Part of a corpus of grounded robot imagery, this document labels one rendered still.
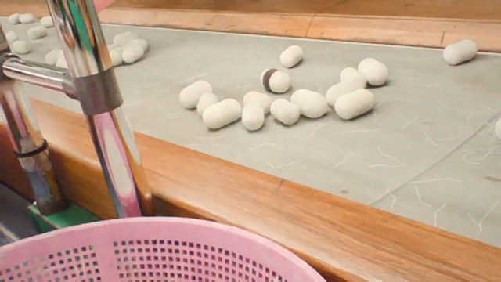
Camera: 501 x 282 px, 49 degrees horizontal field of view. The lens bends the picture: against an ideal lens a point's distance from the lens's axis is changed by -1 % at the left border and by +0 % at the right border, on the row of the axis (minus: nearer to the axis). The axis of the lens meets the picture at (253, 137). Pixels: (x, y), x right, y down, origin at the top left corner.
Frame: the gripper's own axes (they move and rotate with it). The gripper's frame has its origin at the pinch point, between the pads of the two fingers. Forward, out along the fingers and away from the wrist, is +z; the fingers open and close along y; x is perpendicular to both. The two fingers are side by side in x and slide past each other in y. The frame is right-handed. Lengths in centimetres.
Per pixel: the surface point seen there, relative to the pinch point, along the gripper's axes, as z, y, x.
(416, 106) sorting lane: 2.9, 42.2, 8.8
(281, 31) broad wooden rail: -9.2, 14.9, 17.8
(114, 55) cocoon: 2.0, -0.9, 6.8
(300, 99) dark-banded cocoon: 5.8, 34.6, 4.0
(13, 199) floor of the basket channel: 23.4, 7.1, -0.4
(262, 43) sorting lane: -6.4, 14.2, 16.2
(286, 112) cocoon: 7.5, 34.6, 3.0
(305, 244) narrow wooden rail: 18, 48, -7
